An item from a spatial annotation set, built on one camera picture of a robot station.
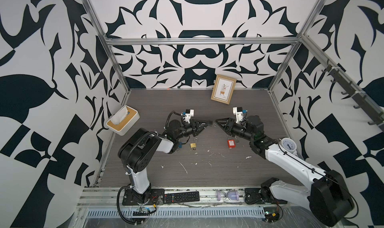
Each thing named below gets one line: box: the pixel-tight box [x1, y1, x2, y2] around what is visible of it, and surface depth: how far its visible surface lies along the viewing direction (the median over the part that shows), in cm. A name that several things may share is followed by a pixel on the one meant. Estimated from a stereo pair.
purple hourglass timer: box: [216, 190, 240, 201], surface depth 75 cm
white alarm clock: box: [281, 137, 297, 154], surface depth 91 cm
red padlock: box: [227, 139, 236, 149], surface depth 93 cm
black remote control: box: [163, 191, 200, 204], surface depth 74 cm
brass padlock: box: [190, 137, 200, 150], surface depth 93 cm
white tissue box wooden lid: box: [106, 105, 140, 136], surface depth 98 cm
